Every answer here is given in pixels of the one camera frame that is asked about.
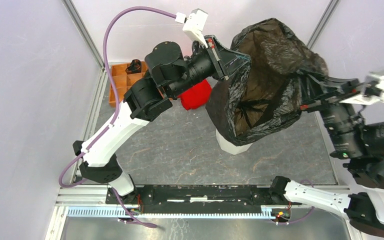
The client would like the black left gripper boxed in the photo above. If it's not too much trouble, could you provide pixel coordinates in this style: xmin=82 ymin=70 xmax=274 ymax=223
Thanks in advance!
xmin=169 ymin=35 xmax=253 ymax=99

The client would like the black plastic trash bag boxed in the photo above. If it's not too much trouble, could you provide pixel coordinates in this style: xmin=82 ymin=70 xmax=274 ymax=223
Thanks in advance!
xmin=205 ymin=18 xmax=329 ymax=146

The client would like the white plastic trash bin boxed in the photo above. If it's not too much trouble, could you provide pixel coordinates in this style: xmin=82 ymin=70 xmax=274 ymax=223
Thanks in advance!
xmin=215 ymin=129 xmax=253 ymax=155

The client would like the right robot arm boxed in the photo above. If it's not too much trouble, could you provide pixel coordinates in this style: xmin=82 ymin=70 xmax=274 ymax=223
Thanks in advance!
xmin=268 ymin=73 xmax=384 ymax=238

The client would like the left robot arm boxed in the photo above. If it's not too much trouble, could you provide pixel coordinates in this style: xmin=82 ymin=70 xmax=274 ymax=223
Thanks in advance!
xmin=73 ymin=35 xmax=251 ymax=204

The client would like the red cloth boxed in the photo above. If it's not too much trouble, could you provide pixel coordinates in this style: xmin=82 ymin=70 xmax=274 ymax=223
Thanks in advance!
xmin=179 ymin=79 xmax=212 ymax=111

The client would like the black bag roll left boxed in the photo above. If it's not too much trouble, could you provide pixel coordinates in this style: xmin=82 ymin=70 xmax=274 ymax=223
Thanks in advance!
xmin=125 ymin=59 xmax=142 ymax=75

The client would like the wooden compartment tray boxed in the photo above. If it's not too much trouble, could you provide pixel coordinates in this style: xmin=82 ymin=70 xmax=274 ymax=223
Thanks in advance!
xmin=110 ymin=61 xmax=148 ymax=101

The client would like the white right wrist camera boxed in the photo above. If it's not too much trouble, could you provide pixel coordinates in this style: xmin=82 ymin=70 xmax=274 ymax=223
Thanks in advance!
xmin=340 ymin=68 xmax=384 ymax=106

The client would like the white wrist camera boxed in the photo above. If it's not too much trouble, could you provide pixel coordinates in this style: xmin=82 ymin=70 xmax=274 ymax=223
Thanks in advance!
xmin=175 ymin=8 xmax=209 ymax=48
xmin=340 ymin=68 xmax=384 ymax=106

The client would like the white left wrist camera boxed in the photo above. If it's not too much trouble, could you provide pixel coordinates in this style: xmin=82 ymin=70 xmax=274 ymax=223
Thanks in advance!
xmin=175 ymin=8 xmax=209 ymax=48

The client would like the right aluminium corner post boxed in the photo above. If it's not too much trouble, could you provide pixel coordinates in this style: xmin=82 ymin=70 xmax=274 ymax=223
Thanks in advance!
xmin=306 ymin=0 xmax=341 ymax=49

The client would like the aluminium corner post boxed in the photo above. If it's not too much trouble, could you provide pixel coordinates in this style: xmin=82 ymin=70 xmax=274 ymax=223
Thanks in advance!
xmin=306 ymin=0 xmax=341 ymax=49
xmin=62 ymin=0 xmax=105 ymax=69

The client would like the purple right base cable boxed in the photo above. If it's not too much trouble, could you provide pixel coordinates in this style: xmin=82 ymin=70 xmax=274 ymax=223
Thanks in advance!
xmin=276 ymin=178 xmax=316 ymax=226

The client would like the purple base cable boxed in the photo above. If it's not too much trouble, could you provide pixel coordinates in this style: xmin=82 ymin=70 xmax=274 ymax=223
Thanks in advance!
xmin=110 ymin=188 xmax=160 ymax=229
xmin=276 ymin=178 xmax=316 ymax=226

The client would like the white slotted cable duct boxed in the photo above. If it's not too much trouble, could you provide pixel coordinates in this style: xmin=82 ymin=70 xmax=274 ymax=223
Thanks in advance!
xmin=66 ymin=206 xmax=284 ymax=220

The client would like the left aluminium corner post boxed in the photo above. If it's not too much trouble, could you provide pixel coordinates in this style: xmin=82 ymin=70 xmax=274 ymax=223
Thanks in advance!
xmin=62 ymin=0 xmax=105 ymax=69

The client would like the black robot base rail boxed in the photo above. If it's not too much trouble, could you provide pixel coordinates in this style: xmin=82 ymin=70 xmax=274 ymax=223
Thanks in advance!
xmin=121 ymin=184 xmax=296 ymax=214

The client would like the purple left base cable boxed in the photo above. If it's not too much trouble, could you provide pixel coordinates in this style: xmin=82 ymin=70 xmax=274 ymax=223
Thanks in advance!
xmin=110 ymin=188 xmax=160 ymax=229

